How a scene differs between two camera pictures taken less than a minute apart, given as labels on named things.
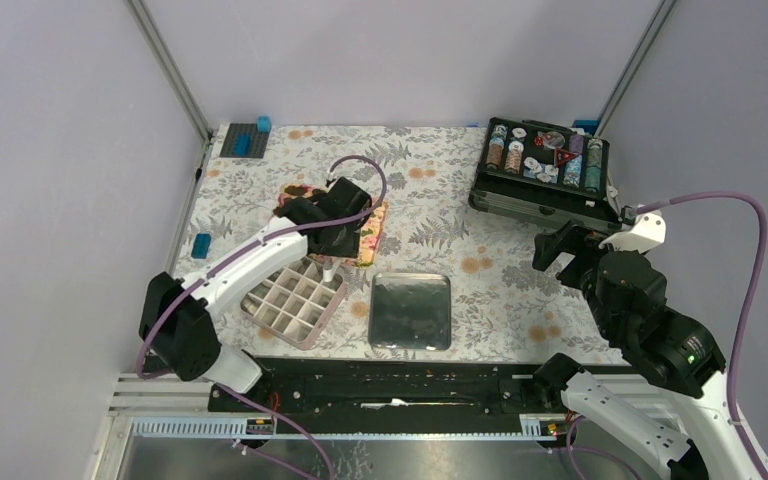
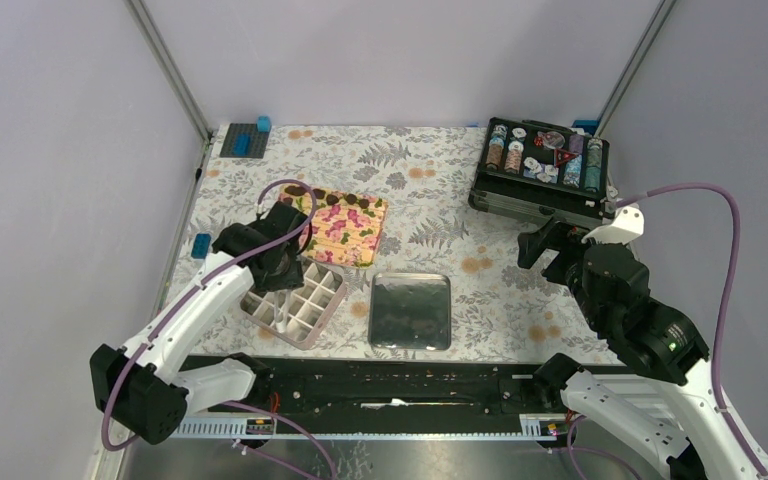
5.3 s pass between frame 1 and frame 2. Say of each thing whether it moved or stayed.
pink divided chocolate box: stayed
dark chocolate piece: stayed
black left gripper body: moved
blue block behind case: stayed
